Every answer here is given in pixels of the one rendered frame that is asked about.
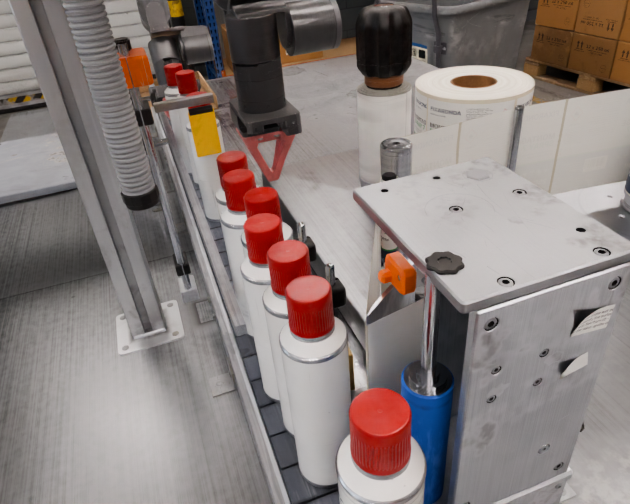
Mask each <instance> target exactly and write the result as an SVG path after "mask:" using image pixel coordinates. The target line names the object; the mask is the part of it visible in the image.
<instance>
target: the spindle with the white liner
mask: <svg viewBox="0 0 630 504"><path fill-rule="evenodd" d="M411 57H412V17H411V15H410V12H409V10H408V8H407V7H406V6H405V5H403V4H396V3H379V4H373V5H370V6H366V7H364V8H362V9H361V11H360V13H359V15H358V18H357V21H356V59H357V68H358V69H359V71H360V72H361V73H362V75H364V78H365V79H364V82H363V83H362V84H360V85H359V86H358V87H357V89H356V90H357V116H358V143H359V169H360V172H359V180H360V181H361V186H360V187H364V186H368V185H373V184H377V183H380V143H381V142H382V141H383V140H385V139H388V138H394V137H403V136H407V135H411V95H412V86H411V84H410V83H409V82H407V81H405V80H404V74H405V73H406V72H407V70H408V68H409V67H410V65H411V62H412V58H411ZM360 187H359V188H360Z"/></svg>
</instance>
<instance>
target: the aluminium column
mask: <svg viewBox="0 0 630 504"><path fill-rule="evenodd" d="M8 2H9V5H10V7H11V10H12V13H13V15H14V18H15V21H16V24H17V26H18V29H19V32H20V34H21V37H22V40H23V42H24V45H25V48H26V50H27V53H28V56H29V59H30V61H31V64H32V67H33V69H34V72H35V75H36V77H37V80H38V83H39V86H40V88H41V91H42V94H43V96H44V99H45V102H46V104H47V107H48V110H49V112H50V115H51V118H52V121H53V123H54V126H55V129H56V131H57V134H58V137H59V139H60V142H61V145H62V148H63V150H64V153H65V156H66V158H67V161H68V164H69V166H70V169H71V172H72V174H73V177H74V180H75V183H76V185H77V188H78V191H79V193H80V196H81V199H82V201H83V204H84V207H85V209H86V212H87V215H88V218H89V220H90V223H91V226H92V228H93V231H94V234H95V236H96V239H97V242H98V245H99V247H100V250H101V253H102V255H103V258H104V261H105V263H106V266H107V269H108V271H109V274H110V277H111V280H112V282H113V285H114V288H115V290H116V293H117V296H118V298H119V301H120V304H121V307H122V309H123V312H124V315H125V317H126V320H127V323H128V325H129V328H130V331H131V333H132V336H133V339H134V340H137V339H140V338H144V337H147V336H151V335H154V334H158V333H161V332H165V331H166V330H167V329H166V323H165V318H164V313H163V310H162V306H161V303H160V300H159V297H158V293H157V290H156V287H155V284H154V281H153V278H152V274H151V271H150V268H149V265H148V262H147V259H146V255H145V252H144V249H143V246H142V243H141V239H140V236H139V233H138V230H137V227H136V224H135V220H134V217H133V214H132V211H131V210H129V209H128V208H127V206H126V205H125V204H124V203H123V200H122V197H121V194H120V193H121V191H122V189H121V187H120V184H119V180H118V178H117V174H116V171H115V168H114V165H113V161H112V159H111V155H110V151H109V149H108V146H107V141H106V140H105V136H104V133H103V132H104V131H103V130H102V126H101V124H100V121H99V118H98V117H99V116H98V115H97V110H96V108H95V104H94V102H93V101H94V99H92V94H91V93H90V89H91V88H89V86H88V82H87V80H86V78H87V77H86V76H85V74H84V72H85V71H84V70H83V68H82V67H83V66H84V65H82V64H81V62H80V61H81V60H82V59H80V58H79V54H80V53H78V52H77V48H78V47H77V46H75V42H76V41H75V40H74V39H73V36H74V34H72V33H71V29H73V28H70V27H69V23H70V21H68V20H67V16H68V15H66V14H65V12H64V11H65V10H66V8H63V5H62V4H63V3H64V2H63V1H61V0H8Z"/></svg>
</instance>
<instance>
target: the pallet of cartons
mask: <svg viewBox="0 0 630 504"><path fill-rule="evenodd" d="M535 24H536V25H535V31H534V38H533V45H532V51H531V56H528V57H526V60H525V63H524V70H523V72H524V73H526V74H528V75H530V76H531V77H532V78H534V79H537V80H541V81H544V82H547V83H551V84H554V85H557V86H561V87H564V88H568V89H571V90H575V91H578V92H582V93H585V94H588V95H593V94H599V93H605V92H606V91H603V90H602V88H603V84H604V81H607V82H611V83H615V84H619V85H623V86H626V87H630V0H539V1H538V8H537V15H536V21H535ZM547 65H548V66H551V67H554V68H557V69H560V70H564V71H568V72H572V73H575V74H579V77H578V81H577V83H575V82H571V81H568V80H564V79H560V78H557V77H553V76H550V75H546V69H547Z"/></svg>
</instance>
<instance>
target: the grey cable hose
mask: <svg viewBox="0 0 630 504"><path fill-rule="evenodd" d="M61 1H63V2H64V3H63V4H62V5H63V8H66V10H65V11H64V12H65V14H66V15H68V16H67V20H68V21H70V23H69V27H70V28H73V29H71V33H72V34H74V36H73V39H74V40H75V41H76V42H75V46H77V47H78V48H77V52H78V53H80V54H79V58H80V59H82V60H81V61H80V62H81V64H82V65H84V66H83V67H82V68H83V70H84V71H85V72H84V74H85V76H86V77H87V78H86V80H87V82H88V86H89V88H91V89H90V93H91V94H92V99H94V101H93V102H94V104H95V108H96V110H97V115H98V116H99V117H98V118H99V121H100V124H101V126H102V130H103V131H104V132H103V133H104V136H105V140H106V141H107V146H108V149H109V151H110V155H111V159H112V161H113V165H114V168H115V171H116V174H117V178H118V180H119V184H120V187H121V189H122V191H121V193H120V194H121V197H122V200H123V203H124V204H125V205H126V206H127V208H128V209H129V210H133V211H141V210H146V209H149V208H151V207H153V206H155V205H156V204H157V203H158V202H159V190H158V186H157V185H156V184H155V183H154V180H153V177H152V173H151V169H150V165H149V162H148V159H147V155H146V151H145V148H144V145H143V141H142V136H141V135H140V134H141V133H140V130H139V126H138V122H137V120H136V115H134V114H135V111H134V110H133V108H134V107H133V105H132V100H131V99H130V94H129V89H128V88H127V87H128V85H127V83H126V78H125V77H124V72H123V71H122V70H123V68H122V66H120V65H121V61H120V60H118V59H119V58H120V57H119V54H117V53H118V50H117V48H115V47H116V43H115V42H113V41H114V40H115V39H114V37H113V36H111V35H112V34H113V32H112V30H109V29H110V28H111V25H110V24H108V22H109V18H107V17H106V16H107V15H108V14H107V12H106V11H104V10H105V9H106V7H105V5H103V4H102V3H103V2H104V0H61Z"/></svg>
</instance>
